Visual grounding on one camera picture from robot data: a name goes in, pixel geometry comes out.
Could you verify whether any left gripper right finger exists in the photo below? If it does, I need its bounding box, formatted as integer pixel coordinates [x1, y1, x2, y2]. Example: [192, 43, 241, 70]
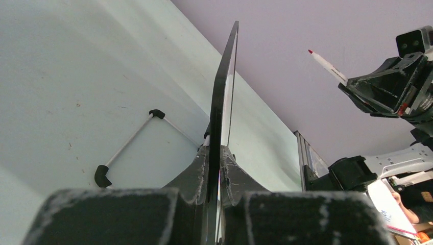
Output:
[220, 146, 395, 244]

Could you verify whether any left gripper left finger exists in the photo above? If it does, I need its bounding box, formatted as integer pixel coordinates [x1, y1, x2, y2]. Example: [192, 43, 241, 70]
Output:
[23, 146, 209, 244]

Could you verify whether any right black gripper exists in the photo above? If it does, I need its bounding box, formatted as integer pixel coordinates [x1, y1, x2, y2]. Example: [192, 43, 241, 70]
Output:
[338, 52, 432, 126]

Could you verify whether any red whiteboard marker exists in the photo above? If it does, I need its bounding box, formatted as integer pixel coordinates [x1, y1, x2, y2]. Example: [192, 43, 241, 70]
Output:
[308, 50, 348, 86]

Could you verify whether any white board black frame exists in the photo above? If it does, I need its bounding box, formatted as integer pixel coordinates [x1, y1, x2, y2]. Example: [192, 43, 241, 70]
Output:
[94, 20, 240, 245]

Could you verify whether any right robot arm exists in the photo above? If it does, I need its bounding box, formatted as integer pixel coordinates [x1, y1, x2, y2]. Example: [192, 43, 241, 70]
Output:
[303, 52, 432, 192]

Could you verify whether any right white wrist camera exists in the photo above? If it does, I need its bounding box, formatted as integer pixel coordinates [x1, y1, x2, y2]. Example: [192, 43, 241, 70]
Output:
[395, 26, 432, 61]

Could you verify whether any aluminium frame rail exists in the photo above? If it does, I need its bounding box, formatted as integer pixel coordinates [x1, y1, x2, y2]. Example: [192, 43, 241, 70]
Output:
[294, 131, 329, 191]

